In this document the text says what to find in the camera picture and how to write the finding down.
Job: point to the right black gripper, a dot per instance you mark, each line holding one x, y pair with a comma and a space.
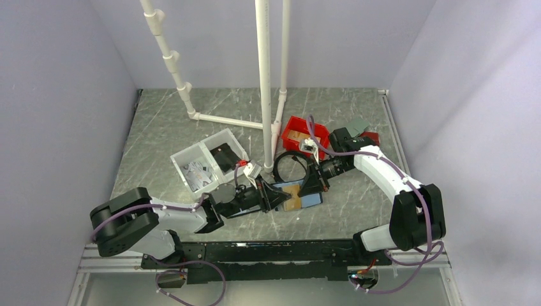
314, 184

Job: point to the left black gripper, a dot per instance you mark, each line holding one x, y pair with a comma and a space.
274, 197

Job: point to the blue card holder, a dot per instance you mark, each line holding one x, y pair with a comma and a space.
307, 201

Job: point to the gold credit card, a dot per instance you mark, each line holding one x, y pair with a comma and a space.
294, 202

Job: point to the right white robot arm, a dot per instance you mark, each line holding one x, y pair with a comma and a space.
417, 216

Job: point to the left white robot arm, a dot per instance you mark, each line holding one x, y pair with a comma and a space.
135, 221

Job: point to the open black card holder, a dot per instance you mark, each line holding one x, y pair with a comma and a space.
244, 212

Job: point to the grey-green card holder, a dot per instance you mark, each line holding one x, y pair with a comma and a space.
357, 126

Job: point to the red leather card holder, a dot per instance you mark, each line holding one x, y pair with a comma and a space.
373, 136

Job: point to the silver cards in bin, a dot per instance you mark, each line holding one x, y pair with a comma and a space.
197, 175

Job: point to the red plastic bin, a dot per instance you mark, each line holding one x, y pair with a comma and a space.
296, 130

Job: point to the black wallet in bin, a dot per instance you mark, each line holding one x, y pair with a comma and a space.
225, 157

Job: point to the clear plastic two-compartment bin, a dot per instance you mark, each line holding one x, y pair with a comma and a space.
200, 151

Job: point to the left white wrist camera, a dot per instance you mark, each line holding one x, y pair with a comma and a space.
250, 170

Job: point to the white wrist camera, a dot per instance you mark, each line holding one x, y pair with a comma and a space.
310, 147
250, 170

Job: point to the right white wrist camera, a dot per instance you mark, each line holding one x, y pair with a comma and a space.
310, 147

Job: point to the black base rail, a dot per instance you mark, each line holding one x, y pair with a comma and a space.
333, 260

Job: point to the white PVC pipe frame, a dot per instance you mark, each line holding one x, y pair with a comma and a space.
271, 127

